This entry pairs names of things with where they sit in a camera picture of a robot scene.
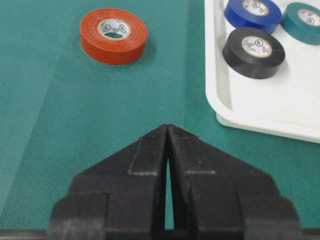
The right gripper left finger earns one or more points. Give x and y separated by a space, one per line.
120 198

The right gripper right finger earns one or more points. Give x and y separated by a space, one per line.
228 199

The black tape roll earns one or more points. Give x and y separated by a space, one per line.
253 53

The blue tape roll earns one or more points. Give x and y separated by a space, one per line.
264 15

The teal green tape roll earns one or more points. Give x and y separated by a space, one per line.
302 22

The white plastic tray case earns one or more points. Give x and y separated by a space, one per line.
286 104

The red tape roll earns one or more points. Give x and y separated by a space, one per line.
113 36

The green table cloth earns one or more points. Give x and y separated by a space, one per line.
62 112

